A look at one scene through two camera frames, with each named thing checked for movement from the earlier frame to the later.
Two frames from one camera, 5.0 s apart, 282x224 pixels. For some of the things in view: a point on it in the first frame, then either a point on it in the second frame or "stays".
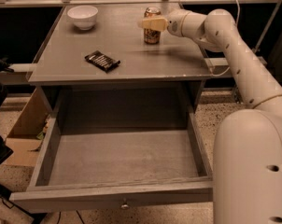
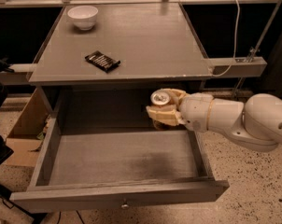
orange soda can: x=152 y=36 → x=160 y=97
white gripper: x=175 y=23 → x=195 y=111
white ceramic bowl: x=83 y=16 stays
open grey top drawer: x=116 y=168 stays
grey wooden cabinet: x=106 y=77 stays
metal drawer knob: x=124 y=206 stays
